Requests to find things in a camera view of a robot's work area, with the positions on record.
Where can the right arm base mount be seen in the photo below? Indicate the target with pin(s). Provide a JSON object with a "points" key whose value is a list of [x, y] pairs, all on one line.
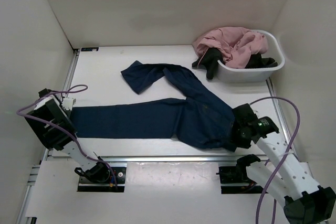
{"points": [[234, 180]]}

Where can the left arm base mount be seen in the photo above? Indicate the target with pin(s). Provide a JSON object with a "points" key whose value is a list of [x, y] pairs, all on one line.
{"points": [[99, 179]]}

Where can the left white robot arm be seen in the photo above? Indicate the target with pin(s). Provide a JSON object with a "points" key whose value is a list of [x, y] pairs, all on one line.
{"points": [[50, 121]]}

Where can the white plastic basket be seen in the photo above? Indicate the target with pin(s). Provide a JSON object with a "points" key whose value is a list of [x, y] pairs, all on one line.
{"points": [[230, 75]]}

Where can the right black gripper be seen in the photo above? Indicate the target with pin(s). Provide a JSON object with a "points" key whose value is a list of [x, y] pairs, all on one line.
{"points": [[233, 138]]}

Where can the pink garment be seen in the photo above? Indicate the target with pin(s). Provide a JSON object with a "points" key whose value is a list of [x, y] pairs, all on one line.
{"points": [[236, 45]]}

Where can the small blue label sticker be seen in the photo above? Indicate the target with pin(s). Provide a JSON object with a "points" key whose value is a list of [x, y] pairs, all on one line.
{"points": [[89, 49]]}

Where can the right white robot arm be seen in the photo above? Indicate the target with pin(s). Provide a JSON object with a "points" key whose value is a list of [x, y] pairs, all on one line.
{"points": [[302, 198]]}

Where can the dark blue denim trousers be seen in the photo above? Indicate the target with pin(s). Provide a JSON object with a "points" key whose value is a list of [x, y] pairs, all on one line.
{"points": [[201, 120]]}

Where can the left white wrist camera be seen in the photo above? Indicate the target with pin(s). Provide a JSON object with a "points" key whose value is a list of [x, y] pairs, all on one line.
{"points": [[68, 103]]}

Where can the aluminium rail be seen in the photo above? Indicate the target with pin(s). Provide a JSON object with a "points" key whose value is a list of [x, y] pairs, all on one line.
{"points": [[121, 159]]}

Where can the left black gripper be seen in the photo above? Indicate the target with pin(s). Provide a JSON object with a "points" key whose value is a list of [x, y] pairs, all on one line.
{"points": [[69, 112]]}

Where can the black garment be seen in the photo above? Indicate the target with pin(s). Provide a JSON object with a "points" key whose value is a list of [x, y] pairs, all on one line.
{"points": [[212, 55]]}

